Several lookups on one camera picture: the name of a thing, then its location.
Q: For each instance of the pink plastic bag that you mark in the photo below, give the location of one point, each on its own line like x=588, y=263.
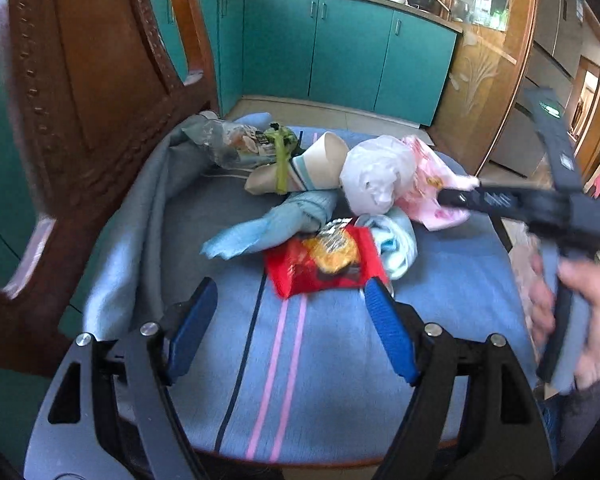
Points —
x=430, y=180

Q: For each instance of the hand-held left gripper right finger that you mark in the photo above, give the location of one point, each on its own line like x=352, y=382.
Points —
x=390, y=335

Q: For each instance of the clear plastic snack wrapper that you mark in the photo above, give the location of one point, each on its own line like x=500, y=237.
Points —
x=220, y=142

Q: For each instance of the green leafy vegetable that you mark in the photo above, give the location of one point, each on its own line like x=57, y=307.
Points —
x=280, y=142

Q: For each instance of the wooden glass door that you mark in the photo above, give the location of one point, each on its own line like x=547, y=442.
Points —
x=480, y=70

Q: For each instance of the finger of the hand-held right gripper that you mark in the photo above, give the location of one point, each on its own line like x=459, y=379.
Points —
x=485, y=200

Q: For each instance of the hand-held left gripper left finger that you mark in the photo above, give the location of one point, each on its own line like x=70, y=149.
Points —
x=195, y=330

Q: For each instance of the long light blue cloth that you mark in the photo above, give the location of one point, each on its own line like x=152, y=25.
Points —
x=280, y=220

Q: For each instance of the teal kitchen cabinet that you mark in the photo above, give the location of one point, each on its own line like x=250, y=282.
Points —
x=345, y=45

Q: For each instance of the red snack packet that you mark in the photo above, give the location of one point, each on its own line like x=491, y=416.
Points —
x=325, y=265

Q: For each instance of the crushed paper cup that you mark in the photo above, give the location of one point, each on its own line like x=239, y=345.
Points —
x=320, y=160

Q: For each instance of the white plastic bag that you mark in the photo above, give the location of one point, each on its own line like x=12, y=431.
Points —
x=375, y=175

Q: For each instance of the small light blue cloth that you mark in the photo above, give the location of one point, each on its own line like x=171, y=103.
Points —
x=397, y=245

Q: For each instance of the grey refrigerator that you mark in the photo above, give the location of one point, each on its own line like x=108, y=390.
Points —
x=555, y=35

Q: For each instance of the person's right forearm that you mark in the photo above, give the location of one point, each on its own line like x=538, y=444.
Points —
x=590, y=420

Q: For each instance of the carved wooden chair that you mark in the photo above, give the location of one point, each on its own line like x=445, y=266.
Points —
x=95, y=85

